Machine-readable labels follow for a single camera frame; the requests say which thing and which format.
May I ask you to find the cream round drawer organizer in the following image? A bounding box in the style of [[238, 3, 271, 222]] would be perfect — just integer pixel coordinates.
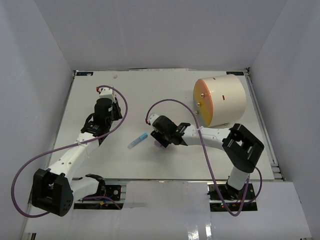
[[193, 74, 247, 127]]

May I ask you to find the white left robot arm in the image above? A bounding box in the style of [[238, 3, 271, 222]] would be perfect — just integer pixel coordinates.
[[31, 86, 123, 217]]

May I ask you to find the aluminium rail right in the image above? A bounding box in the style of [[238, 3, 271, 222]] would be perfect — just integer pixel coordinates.
[[245, 74, 286, 182]]

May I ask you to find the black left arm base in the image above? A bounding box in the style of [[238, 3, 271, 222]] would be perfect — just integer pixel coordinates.
[[83, 184, 122, 201]]

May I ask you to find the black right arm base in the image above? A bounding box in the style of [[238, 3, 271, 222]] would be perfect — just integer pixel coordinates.
[[207, 183, 258, 213]]

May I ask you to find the purple eraser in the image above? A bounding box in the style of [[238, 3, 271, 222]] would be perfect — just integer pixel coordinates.
[[154, 141, 162, 147]]

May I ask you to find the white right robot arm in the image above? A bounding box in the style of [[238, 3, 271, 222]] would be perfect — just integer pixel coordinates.
[[146, 114, 265, 200]]

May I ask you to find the blue cap clear highlighter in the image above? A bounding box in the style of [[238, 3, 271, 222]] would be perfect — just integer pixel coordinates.
[[127, 132, 148, 149]]

